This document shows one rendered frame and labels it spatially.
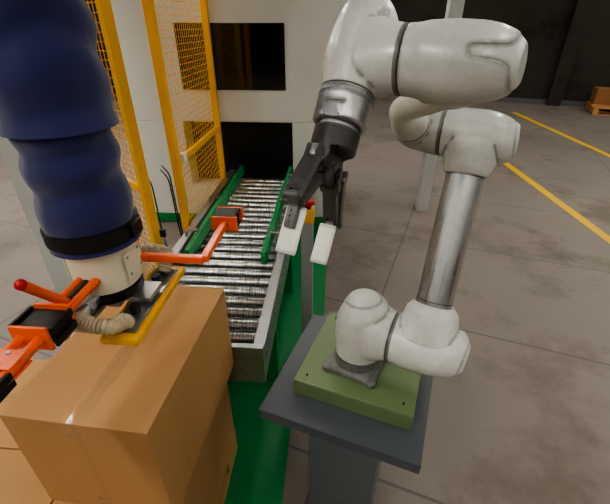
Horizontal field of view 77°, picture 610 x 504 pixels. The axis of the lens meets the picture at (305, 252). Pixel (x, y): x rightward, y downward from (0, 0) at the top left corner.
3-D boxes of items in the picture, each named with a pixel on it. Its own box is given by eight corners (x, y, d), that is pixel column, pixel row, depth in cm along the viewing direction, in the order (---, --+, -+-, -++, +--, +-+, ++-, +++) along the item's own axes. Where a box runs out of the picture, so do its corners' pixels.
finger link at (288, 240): (308, 208, 55) (306, 207, 54) (295, 256, 55) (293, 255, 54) (289, 205, 56) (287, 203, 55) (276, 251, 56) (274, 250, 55)
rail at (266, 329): (298, 189, 375) (297, 170, 365) (303, 189, 375) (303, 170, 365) (255, 376, 177) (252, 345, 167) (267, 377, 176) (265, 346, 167)
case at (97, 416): (145, 355, 169) (123, 280, 149) (234, 364, 164) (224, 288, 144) (50, 499, 118) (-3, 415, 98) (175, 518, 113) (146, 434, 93)
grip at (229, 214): (219, 219, 134) (217, 206, 131) (243, 220, 133) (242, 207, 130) (212, 230, 126) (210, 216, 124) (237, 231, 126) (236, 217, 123)
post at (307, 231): (301, 348, 247) (301, 205, 196) (312, 349, 247) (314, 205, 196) (301, 356, 241) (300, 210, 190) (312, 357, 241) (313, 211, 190)
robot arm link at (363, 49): (305, 75, 59) (389, 79, 54) (332, -21, 59) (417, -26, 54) (328, 108, 69) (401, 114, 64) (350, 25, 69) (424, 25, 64)
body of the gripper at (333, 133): (325, 137, 67) (311, 188, 67) (307, 115, 59) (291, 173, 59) (366, 142, 64) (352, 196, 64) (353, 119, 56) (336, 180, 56)
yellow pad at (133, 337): (156, 269, 126) (153, 256, 123) (186, 271, 125) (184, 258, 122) (100, 344, 96) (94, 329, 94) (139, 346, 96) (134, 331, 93)
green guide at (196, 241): (233, 173, 371) (232, 164, 366) (244, 173, 370) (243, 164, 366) (173, 261, 234) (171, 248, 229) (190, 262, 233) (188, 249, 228)
